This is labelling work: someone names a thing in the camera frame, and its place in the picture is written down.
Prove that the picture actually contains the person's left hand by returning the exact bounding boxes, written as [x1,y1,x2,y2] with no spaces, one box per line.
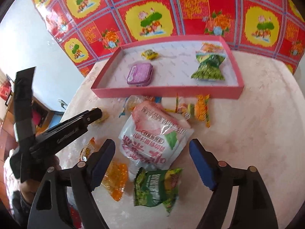
[20,155,61,205]

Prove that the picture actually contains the orange jelly cup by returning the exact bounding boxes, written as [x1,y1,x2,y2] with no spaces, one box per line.
[101,160,128,202]

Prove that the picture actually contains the colourful gummy candy packet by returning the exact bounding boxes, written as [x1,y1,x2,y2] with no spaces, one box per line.
[165,94,195,120]

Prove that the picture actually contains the orange burger snack packet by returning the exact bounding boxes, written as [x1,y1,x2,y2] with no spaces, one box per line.
[200,42,224,54]

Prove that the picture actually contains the yellow candy packet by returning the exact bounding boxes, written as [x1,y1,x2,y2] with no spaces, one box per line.
[141,49,159,60]

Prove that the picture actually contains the red floral patterned cloth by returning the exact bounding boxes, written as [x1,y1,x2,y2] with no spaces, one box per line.
[32,0,304,76]

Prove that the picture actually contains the pink white drink pouch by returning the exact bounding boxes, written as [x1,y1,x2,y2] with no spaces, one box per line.
[119,101,194,177]

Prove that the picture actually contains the green pea snack bag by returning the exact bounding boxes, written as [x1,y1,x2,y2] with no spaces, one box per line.
[191,54,226,81]

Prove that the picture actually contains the orange yellow snack packet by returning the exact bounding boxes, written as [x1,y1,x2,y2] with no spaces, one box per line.
[194,95,210,128]

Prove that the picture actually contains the pink shallow cardboard box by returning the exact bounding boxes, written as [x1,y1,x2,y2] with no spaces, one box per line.
[91,35,245,99]

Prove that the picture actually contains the clear blue candy packet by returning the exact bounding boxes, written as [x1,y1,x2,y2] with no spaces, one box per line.
[118,95,162,118]

